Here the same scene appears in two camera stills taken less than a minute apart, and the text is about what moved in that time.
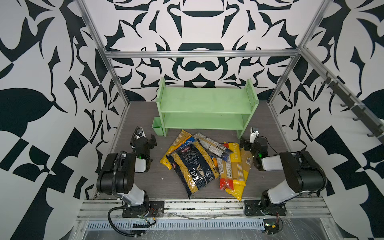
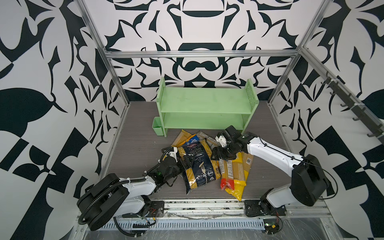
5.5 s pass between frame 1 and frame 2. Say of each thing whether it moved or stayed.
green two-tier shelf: stayed
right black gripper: moved
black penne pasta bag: moved
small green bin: stayed
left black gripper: moved
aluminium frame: stayed
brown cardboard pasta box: stayed
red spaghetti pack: stayed
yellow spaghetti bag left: stayed
